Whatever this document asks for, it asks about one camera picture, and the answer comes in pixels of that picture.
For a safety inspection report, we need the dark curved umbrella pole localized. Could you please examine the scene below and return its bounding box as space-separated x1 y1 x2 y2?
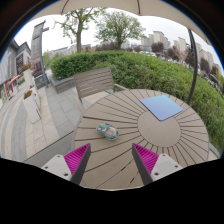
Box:
186 28 200 105

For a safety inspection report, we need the white planter with red flowers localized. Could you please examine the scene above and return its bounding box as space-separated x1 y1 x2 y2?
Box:
20 63 34 88

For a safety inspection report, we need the tall grey sign pillar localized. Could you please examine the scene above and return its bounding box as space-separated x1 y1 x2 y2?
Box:
30 20 50 89

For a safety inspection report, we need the transparent green computer mouse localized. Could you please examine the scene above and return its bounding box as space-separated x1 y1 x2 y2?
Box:
95 122 120 141

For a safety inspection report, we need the beige patio umbrella canopy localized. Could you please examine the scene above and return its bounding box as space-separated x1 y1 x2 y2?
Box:
29 0 214 46

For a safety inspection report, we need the white planter with orange flowers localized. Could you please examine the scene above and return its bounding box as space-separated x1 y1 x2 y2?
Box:
22 89 42 124

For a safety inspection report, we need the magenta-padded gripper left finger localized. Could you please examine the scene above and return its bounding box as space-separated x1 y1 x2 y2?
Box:
40 143 92 186

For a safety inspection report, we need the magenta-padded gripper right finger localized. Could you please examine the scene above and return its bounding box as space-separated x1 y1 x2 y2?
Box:
131 142 184 187

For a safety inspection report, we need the thin-trunked leafy tree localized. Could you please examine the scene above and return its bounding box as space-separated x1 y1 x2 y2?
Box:
54 8 104 54

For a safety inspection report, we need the round-crowned leafy tree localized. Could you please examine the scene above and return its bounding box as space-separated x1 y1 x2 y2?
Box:
96 10 146 50

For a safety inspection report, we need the blue square mouse pad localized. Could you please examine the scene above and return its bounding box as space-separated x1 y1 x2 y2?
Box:
139 94 184 122

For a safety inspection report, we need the brown slatted patio chair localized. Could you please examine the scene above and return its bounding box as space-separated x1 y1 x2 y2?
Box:
73 67 128 114

